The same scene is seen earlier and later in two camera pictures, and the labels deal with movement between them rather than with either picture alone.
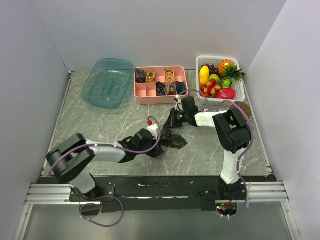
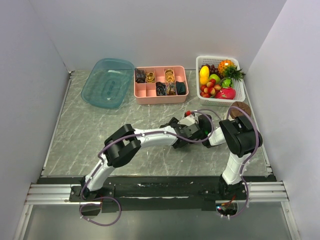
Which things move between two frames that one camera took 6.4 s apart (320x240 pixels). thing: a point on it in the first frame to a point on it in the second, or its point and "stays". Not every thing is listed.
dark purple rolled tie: (161, 89) stays
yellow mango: (204, 75) stays
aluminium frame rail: (59, 194) stays
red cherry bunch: (210, 89) stays
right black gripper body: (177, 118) to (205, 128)
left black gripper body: (153, 153) to (182, 126)
